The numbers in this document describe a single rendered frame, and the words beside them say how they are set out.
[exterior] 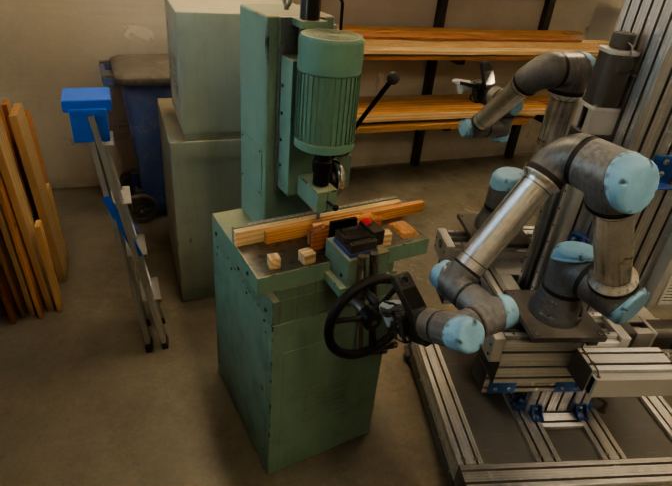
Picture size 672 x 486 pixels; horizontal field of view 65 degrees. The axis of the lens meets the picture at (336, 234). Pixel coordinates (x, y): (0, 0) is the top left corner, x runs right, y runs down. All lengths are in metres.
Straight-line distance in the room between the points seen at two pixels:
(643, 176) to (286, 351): 1.09
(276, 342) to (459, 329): 0.71
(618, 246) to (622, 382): 0.51
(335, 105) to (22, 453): 1.70
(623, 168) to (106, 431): 1.97
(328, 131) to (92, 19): 2.51
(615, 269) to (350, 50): 0.84
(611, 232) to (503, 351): 0.52
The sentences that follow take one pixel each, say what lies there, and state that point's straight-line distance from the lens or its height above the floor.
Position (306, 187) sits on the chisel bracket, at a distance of 1.61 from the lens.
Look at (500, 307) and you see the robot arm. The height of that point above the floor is 1.08.
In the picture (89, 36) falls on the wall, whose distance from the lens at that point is 3.77.
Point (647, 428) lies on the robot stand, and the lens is 2.44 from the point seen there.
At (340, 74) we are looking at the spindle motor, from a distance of 1.41.
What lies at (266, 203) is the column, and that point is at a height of 0.93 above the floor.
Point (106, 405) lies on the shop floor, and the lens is 2.42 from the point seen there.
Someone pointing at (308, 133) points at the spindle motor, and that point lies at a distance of 1.47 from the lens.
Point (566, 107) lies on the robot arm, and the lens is 1.96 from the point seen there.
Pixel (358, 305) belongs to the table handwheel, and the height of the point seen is 0.82.
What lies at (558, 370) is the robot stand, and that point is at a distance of 1.79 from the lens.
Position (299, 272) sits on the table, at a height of 0.89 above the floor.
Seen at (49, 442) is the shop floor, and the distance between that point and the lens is 2.37.
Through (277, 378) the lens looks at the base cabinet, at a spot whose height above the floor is 0.49.
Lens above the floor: 1.76
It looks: 31 degrees down
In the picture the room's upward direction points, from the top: 6 degrees clockwise
